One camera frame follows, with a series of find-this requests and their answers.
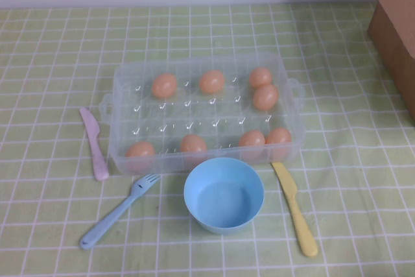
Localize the clear plastic egg box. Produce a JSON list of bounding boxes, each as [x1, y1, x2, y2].
[[99, 52, 307, 174]]

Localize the beige egg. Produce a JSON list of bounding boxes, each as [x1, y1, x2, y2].
[[151, 73, 178, 99], [180, 134, 208, 154], [238, 129, 267, 148], [248, 66, 273, 89], [125, 141, 156, 158], [198, 69, 226, 94], [265, 126, 293, 146], [252, 84, 279, 112]]

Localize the brown cardboard box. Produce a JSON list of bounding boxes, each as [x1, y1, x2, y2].
[[358, 0, 415, 114]]

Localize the blue plastic bowl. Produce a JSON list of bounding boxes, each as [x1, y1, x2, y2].
[[184, 156, 265, 235]]

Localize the pink plastic knife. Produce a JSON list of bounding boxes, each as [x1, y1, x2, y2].
[[79, 107, 110, 181]]

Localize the yellow plastic knife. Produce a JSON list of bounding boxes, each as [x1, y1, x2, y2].
[[270, 161, 319, 258]]

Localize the blue plastic fork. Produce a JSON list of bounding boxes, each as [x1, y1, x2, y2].
[[79, 173, 162, 251]]

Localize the green checkered tablecloth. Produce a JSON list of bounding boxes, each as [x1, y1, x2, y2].
[[0, 3, 415, 277]]

